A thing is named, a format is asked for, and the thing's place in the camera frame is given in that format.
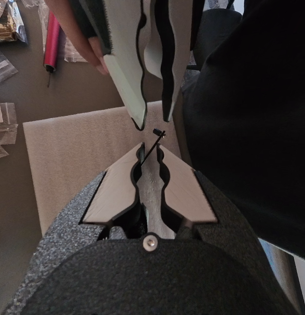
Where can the large clear plastic bag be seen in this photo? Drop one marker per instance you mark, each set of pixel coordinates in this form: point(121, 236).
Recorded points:
point(71, 54)

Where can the small black standoff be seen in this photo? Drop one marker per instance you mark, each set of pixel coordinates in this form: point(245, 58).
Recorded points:
point(156, 131)

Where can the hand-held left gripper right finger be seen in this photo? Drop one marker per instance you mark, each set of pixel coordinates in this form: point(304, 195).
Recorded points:
point(189, 194)

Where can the white foam sheet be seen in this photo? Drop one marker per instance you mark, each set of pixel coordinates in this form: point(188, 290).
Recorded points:
point(81, 147)

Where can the person's black clothing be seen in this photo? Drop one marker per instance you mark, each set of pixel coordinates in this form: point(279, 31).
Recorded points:
point(253, 123)

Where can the silver foil bag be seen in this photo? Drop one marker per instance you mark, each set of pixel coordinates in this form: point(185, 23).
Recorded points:
point(7, 22)

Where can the person's right hand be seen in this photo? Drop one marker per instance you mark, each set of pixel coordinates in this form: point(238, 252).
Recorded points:
point(73, 29)

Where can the small labelled nut bag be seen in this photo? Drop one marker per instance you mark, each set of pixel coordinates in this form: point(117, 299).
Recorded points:
point(3, 69)

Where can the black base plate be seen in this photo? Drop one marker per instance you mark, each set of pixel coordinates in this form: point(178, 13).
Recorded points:
point(152, 150)

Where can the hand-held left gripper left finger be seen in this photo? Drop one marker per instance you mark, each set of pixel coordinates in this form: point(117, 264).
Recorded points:
point(113, 194)

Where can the magenta electric screwdriver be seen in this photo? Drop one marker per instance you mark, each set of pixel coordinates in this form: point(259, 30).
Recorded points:
point(51, 44)

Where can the pile of small screw bags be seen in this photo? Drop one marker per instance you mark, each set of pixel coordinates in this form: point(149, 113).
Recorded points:
point(4, 128)

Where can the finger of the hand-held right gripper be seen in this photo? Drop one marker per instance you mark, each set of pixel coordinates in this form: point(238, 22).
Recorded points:
point(183, 37)
point(125, 61)

